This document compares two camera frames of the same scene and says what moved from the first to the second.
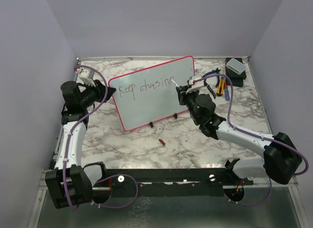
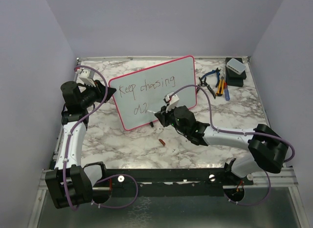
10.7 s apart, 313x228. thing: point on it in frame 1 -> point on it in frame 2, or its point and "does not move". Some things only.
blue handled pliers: [216, 71] does not move
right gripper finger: [180, 97] -> [163, 117]
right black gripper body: [190, 99] -> [172, 120]
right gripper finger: [186, 87] -> [163, 108]
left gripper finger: [110, 91] does not move
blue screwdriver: [227, 94] does not move
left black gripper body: [91, 94] does not move
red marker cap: [162, 142] does not move
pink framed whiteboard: [148, 96] does not move
